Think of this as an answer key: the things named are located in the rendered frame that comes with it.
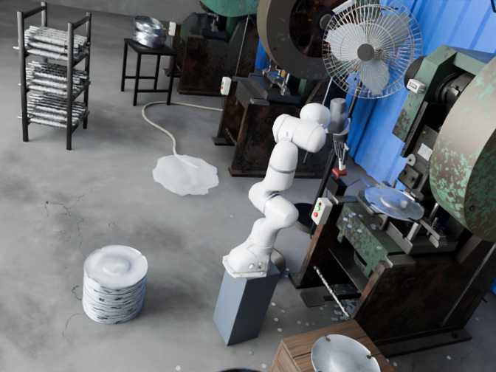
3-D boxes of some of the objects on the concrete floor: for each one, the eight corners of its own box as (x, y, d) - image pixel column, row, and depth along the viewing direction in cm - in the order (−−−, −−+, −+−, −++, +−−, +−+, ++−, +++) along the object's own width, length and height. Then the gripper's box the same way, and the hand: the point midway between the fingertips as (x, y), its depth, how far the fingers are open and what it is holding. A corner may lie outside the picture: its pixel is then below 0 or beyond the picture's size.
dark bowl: (245, 287, 250) (248, 278, 247) (229, 252, 273) (231, 244, 270) (291, 283, 263) (294, 274, 259) (271, 249, 286) (274, 241, 282)
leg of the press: (295, 290, 258) (347, 159, 213) (287, 276, 267) (335, 147, 222) (412, 276, 296) (477, 162, 251) (402, 264, 305) (463, 152, 260)
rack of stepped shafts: (76, 151, 334) (79, 25, 286) (14, 139, 328) (7, 9, 280) (92, 128, 370) (97, 13, 322) (37, 117, 365) (34, -2, 317)
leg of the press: (341, 368, 218) (416, 226, 172) (330, 349, 226) (398, 209, 181) (470, 340, 256) (559, 218, 210) (456, 325, 264) (539, 204, 219)
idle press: (174, 101, 463) (202, -87, 375) (153, 69, 535) (172, -95, 448) (295, 108, 532) (343, -50, 444) (262, 78, 604) (297, -62, 517)
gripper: (327, 128, 222) (330, 164, 237) (340, 140, 212) (342, 178, 227) (340, 123, 223) (342, 160, 238) (353, 135, 213) (355, 173, 228)
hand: (342, 163), depth 231 cm, fingers closed
